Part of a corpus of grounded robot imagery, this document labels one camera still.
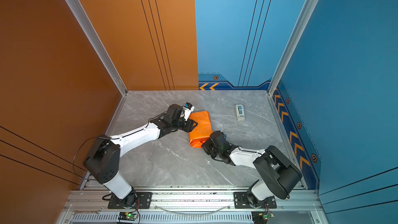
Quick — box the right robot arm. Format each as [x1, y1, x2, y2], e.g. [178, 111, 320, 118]
[202, 139, 302, 208]

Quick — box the yellow orange wrapping paper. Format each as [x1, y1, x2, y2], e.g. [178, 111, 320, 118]
[189, 111, 213, 148]

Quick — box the left green circuit board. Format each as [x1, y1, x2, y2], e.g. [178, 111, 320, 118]
[118, 212, 140, 224]

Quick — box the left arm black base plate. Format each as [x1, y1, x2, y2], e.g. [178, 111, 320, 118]
[107, 192, 152, 210]

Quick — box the right aluminium corner post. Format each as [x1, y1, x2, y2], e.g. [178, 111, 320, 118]
[267, 0, 319, 96]

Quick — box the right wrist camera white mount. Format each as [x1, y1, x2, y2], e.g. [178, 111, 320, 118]
[210, 131, 228, 148]

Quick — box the right green circuit board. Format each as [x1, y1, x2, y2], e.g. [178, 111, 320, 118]
[251, 212, 270, 224]

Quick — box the aluminium front rail frame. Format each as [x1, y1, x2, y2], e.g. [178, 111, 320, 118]
[57, 186, 328, 224]

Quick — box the aluminium corner post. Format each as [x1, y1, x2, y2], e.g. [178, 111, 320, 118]
[267, 0, 319, 96]
[65, 0, 127, 96]

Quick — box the white tape dispenser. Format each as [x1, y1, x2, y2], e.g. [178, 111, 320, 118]
[235, 104, 245, 122]

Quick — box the green circuit board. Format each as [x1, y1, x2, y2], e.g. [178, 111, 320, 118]
[251, 212, 270, 224]
[118, 212, 140, 224]

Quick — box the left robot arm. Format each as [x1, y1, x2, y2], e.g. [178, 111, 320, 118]
[84, 117, 198, 208]

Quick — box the left aluminium corner post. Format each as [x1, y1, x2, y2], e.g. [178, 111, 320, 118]
[65, 0, 127, 96]

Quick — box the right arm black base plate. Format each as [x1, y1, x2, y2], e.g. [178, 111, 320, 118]
[233, 192, 277, 209]

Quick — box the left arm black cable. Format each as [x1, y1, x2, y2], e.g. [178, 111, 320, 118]
[72, 135, 108, 179]

